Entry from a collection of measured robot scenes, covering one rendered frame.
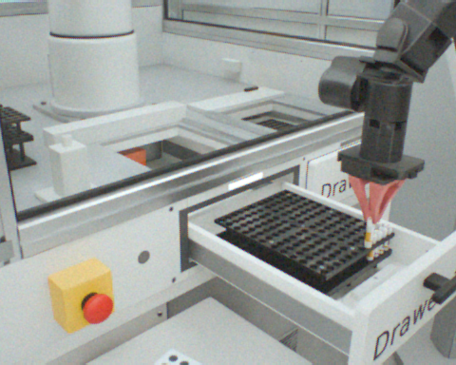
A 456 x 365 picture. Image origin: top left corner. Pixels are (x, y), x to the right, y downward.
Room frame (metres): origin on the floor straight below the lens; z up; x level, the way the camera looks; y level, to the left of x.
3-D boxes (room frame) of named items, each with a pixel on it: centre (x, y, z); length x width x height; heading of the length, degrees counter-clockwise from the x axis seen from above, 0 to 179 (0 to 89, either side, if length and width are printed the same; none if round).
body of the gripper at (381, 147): (0.67, -0.21, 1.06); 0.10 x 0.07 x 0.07; 44
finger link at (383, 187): (0.67, -0.20, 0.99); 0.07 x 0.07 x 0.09; 44
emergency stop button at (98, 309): (0.54, 0.17, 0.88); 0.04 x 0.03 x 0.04; 134
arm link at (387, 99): (0.67, -0.20, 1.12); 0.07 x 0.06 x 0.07; 39
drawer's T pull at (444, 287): (0.56, -0.27, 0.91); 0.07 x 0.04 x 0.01; 134
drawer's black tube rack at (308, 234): (0.72, -0.12, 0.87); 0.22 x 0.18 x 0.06; 44
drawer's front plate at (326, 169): (1.03, -0.26, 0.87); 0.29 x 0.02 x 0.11; 134
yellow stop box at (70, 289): (0.57, 0.19, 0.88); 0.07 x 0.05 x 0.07; 134
